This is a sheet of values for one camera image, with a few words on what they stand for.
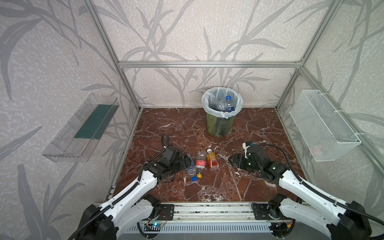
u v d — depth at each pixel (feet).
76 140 2.09
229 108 3.16
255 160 2.03
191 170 2.76
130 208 1.57
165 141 3.32
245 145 2.49
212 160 2.84
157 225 2.32
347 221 1.27
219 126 3.05
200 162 2.83
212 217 2.39
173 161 2.10
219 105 3.03
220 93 3.21
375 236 1.37
